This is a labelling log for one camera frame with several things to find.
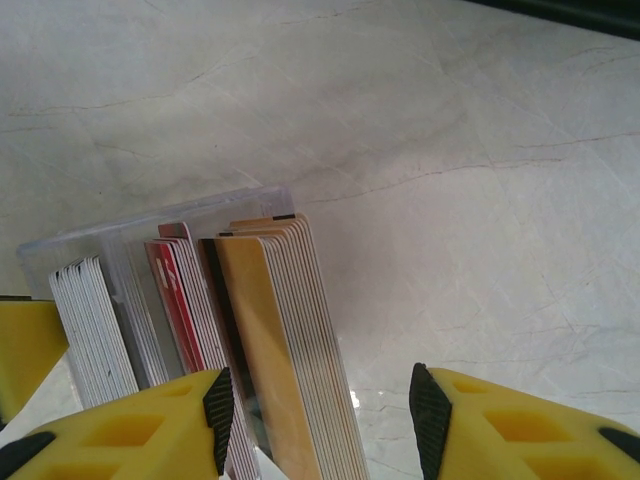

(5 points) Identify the red card stack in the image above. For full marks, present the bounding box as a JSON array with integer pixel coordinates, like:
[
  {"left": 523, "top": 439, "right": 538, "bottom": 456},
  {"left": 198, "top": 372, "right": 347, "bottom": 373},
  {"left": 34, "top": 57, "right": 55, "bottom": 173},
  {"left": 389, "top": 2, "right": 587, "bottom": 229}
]
[{"left": 143, "top": 222, "right": 261, "bottom": 476}]

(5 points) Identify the gold card stack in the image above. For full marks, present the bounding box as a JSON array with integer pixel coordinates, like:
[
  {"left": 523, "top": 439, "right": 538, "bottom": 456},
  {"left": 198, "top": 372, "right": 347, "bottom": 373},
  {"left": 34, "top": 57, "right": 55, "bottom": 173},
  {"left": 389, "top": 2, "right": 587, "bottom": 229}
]
[{"left": 198, "top": 213, "right": 371, "bottom": 480}]

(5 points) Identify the white card stack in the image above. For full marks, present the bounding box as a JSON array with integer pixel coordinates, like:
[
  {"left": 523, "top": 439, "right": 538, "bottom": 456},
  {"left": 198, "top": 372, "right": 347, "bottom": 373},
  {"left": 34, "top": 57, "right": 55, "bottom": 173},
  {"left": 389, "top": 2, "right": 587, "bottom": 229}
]
[{"left": 48, "top": 254, "right": 140, "bottom": 409}]

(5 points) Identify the black folding chessboard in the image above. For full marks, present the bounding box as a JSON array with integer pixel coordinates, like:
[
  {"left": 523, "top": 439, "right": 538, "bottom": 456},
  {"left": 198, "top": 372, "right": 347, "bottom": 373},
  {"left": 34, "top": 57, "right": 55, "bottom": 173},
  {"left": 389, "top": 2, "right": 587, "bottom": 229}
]
[{"left": 469, "top": 0, "right": 640, "bottom": 39}]

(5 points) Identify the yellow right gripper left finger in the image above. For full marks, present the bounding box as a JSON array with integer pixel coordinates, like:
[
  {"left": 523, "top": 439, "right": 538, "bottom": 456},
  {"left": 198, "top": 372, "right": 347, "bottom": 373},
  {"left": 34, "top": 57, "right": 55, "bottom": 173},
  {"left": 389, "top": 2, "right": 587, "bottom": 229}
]
[{"left": 0, "top": 367, "right": 235, "bottom": 480}]

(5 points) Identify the clear acrylic card stand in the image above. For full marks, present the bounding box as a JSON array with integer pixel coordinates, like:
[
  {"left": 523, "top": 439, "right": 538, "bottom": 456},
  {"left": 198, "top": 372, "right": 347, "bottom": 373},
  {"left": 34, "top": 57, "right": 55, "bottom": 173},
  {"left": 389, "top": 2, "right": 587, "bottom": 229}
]
[{"left": 17, "top": 184, "right": 296, "bottom": 480}]

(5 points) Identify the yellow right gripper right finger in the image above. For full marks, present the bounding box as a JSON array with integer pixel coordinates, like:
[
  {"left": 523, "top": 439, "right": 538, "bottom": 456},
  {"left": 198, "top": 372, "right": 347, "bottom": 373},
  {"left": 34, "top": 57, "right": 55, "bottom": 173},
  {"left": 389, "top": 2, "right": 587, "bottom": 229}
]
[{"left": 408, "top": 363, "right": 640, "bottom": 480}]

